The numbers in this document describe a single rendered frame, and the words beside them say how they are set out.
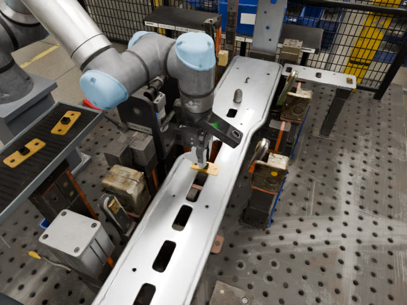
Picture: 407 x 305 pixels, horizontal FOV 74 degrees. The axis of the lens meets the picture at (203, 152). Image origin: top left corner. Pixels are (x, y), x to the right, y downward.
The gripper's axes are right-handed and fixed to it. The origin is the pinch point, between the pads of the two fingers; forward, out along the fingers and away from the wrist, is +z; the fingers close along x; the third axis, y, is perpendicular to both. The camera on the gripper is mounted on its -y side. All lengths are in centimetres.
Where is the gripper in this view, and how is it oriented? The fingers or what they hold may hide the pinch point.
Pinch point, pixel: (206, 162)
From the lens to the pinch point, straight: 76.8
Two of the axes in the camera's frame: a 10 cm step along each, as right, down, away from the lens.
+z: 0.1, 6.7, 7.4
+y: -9.4, -2.6, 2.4
